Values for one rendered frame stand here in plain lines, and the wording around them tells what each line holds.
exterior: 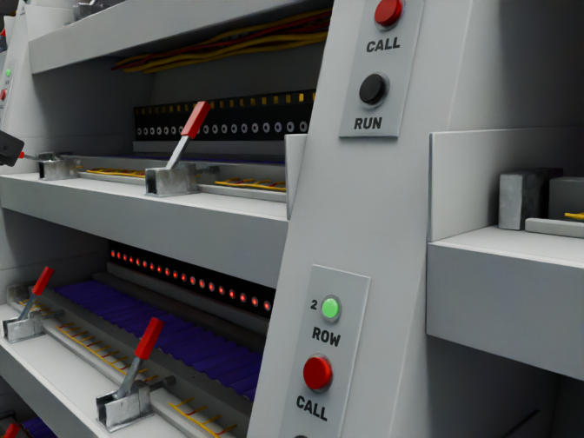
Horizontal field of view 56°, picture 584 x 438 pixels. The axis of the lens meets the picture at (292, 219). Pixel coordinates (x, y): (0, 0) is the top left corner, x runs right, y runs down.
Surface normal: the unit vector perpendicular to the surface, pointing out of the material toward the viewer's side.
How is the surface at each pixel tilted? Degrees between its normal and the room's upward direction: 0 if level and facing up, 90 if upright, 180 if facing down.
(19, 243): 90
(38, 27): 90
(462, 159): 90
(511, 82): 90
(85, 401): 18
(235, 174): 107
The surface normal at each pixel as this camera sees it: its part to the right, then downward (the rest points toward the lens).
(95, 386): -0.03, -0.99
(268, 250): -0.74, 0.13
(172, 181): 0.68, 0.11
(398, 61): -0.71, -0.18
